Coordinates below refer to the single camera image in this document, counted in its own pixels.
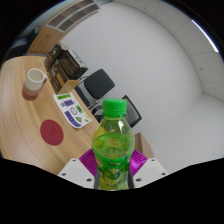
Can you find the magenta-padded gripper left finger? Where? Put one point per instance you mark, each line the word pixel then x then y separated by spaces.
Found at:
pixel 75 171

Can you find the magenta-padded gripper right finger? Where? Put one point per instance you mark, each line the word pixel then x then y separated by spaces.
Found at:
pixel 150 171

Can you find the green drink bottle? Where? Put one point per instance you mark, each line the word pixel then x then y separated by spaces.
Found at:
pixel 113 150

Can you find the wooden side desk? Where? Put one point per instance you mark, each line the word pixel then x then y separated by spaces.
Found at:
pixel 143 145

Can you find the flat round red coaster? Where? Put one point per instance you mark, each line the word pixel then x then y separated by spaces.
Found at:
pixel 52 132

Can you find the black mesh office armchair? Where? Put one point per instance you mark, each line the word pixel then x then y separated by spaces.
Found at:
pixel 133 116

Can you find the white printed leaflet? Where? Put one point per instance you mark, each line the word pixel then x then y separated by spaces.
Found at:
pixel 71 110

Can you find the brown carton with tan side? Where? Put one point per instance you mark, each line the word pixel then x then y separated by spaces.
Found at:
pixel 61 81

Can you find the black padded office chair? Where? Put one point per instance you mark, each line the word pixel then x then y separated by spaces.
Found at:
pixel 98 83

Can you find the white and maroon ribbed mug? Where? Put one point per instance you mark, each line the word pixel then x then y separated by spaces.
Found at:
pixel 33 83

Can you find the black glossy carton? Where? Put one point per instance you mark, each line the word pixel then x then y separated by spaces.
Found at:
pixel 75 63

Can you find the wooden shelf unit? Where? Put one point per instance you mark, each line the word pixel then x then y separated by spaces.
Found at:
pixel 53 26

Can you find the long ceiling light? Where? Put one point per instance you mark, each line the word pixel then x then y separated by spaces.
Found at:
pixel 205 35

